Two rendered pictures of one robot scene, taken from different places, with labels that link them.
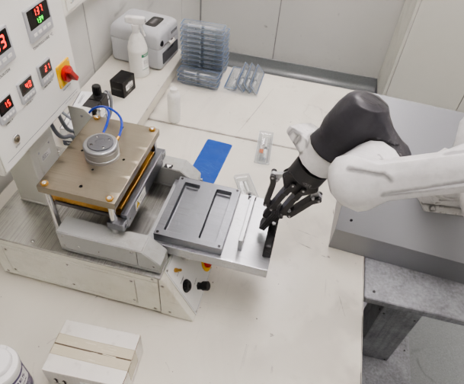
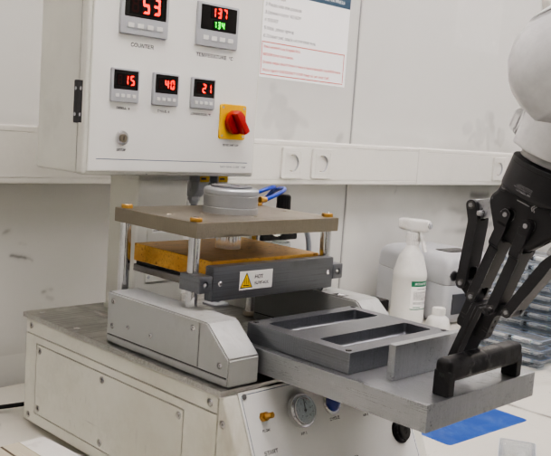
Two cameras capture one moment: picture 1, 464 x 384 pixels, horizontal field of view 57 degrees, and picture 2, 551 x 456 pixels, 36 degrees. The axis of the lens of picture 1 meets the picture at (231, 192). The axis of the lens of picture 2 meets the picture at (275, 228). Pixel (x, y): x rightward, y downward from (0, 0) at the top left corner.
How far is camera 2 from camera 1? 0.74 m
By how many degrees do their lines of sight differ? 50
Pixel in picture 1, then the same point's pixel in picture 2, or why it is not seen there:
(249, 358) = not seen: outside the picture
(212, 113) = not seen: hidden behind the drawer
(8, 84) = (142, 61)
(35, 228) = (92, 323)
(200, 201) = (360, 322)
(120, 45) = (389, 279)
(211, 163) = (466, 425)
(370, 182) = not seen: outside the picture
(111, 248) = (168, 319)
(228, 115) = (545, 394)
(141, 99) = not seen: hidden behind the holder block
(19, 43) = (179, 30)
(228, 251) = (368, 375)
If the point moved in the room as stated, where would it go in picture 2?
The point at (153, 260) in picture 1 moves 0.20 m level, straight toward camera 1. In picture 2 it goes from (222, 346) to (138, 392)
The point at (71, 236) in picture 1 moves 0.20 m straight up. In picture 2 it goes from (124, 299) to (131, 148)
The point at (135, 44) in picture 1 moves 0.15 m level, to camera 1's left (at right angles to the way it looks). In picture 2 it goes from (404, 261) to (350, 252)
